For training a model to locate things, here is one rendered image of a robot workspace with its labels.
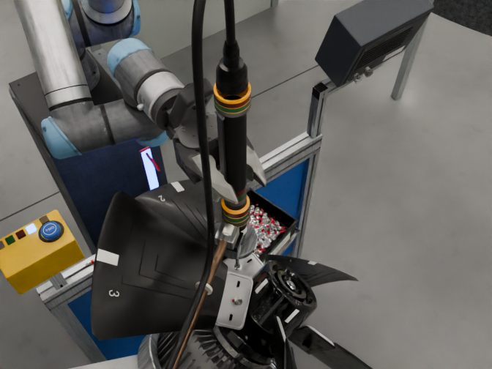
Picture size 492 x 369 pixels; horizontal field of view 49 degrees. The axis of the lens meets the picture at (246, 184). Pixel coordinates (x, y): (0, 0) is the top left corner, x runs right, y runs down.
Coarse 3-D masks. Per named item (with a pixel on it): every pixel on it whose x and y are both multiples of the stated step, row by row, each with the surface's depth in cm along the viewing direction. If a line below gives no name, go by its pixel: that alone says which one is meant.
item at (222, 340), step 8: (216, 328) 94; (216, 336) 94; (224, 336) 93; (224, 344) 93; (232, 344) 93; (232, 352) 92; (240, 352) 93; (240, 360) 92; (248, 360) 92; (256, 368) 94; (264, 368) 96
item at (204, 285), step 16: (224, 0) 51; (192, 32) 46; (192, 48) 47; (192, 64) 48; (208, 160) 59; (208, 176) 61; (208, 192) 63; (208, 208) 66; (208, 224) 70; (208, 240) 73; (208, 256) 74; (208, 272) 75; (208, 288) 76; (192, 304) 74; (192, 320) 73; (176, 352) 70
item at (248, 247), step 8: (224, 224) 83; (248, 224) 92; (232, 232) 82; (240, 232) 84; (248, 232) 92; (216, 240) 82; (232, 240) 81; (240, 240) 84; (248, 240) 91; (256, 240) 91; (232, 248) 82; (240, 248) 88; (248, 248) 90; (232, 256) 88; (240, 256) 89
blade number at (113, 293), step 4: (108, 288) 75; (112, 288) 75; (116, 288) 76; (120, 288) 76; (108, 292) 75; (112, 292) 75; (116, 292) 75; (120, 292) 76; (108, 296) 74; (112, 296) 75; (116, 296) 75; (120, 296) 76; (112, 300) 75; (116, 300) 75; (120, 300) 76
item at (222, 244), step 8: (224, 240) 81; (216, 248) 81; (224, 248) 80; (216, 256) 79; (216, 264) 79; (208, 280) 77; (200, 304) 75; (192, 328) 74; (184, 344) 72; (176, 360) 71
